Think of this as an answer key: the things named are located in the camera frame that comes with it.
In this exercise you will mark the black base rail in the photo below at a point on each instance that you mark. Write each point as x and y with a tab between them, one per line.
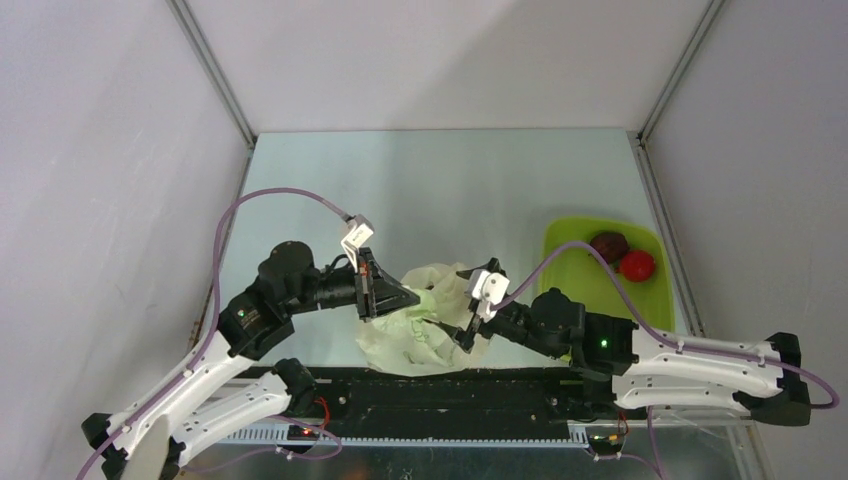
477	404

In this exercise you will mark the red fake fruit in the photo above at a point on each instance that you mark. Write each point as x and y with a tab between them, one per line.
637	266

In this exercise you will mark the pale green plastic bag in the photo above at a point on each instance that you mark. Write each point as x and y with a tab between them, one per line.
409	342

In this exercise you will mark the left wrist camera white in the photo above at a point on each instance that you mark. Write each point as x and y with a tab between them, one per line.
359	231

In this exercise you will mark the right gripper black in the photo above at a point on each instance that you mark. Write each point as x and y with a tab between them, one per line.
476	325

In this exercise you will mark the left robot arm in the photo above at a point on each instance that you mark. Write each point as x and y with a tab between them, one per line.
288	283

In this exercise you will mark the green plastic tray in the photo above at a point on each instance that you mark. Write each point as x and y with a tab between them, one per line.
581	278

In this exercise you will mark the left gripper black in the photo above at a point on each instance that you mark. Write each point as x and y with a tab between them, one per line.
376	292

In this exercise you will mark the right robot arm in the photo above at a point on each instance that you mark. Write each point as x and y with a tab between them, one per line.
627	366

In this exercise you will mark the aluminium frame post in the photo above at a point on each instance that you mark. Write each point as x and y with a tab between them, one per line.
193	31
681	66

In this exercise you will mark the left aluminium frame post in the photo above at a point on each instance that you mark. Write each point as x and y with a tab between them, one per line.
193	31

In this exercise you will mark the right aluminium frame post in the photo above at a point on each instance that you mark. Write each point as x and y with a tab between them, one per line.
681	66

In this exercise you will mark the dark brown fake fruit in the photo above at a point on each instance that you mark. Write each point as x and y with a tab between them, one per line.
612	246

